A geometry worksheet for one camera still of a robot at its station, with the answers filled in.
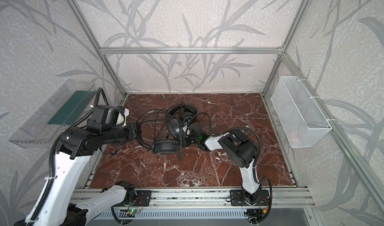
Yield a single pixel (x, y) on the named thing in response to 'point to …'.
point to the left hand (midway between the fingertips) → (145, 127)
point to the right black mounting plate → (237, 198)
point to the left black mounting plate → (143, 198)
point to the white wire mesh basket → (302, 123)
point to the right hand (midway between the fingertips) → (181, 131)
